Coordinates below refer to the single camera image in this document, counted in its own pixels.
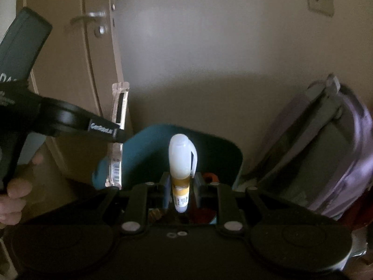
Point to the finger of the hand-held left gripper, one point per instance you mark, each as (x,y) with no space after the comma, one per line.
(106,129)

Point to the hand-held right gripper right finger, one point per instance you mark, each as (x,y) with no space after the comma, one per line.
(198,189)

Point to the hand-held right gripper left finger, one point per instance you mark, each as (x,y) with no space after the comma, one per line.
(166,189)

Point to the white capped tube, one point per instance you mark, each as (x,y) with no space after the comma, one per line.
(180,157)

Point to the clear sachet strip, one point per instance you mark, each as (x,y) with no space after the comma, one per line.
(116,163)

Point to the teal trash bin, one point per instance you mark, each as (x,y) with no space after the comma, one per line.
(140,157)

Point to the person's left hand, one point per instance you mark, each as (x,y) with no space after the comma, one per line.
(17,189)

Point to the beige door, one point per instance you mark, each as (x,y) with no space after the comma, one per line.
(58,64)

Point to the lilac and grey backpack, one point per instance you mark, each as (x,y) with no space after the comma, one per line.
(314,151)

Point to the orange bag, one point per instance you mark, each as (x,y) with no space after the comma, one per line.
(358,220)

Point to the beige wall socket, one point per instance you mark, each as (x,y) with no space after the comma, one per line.
(319,0)

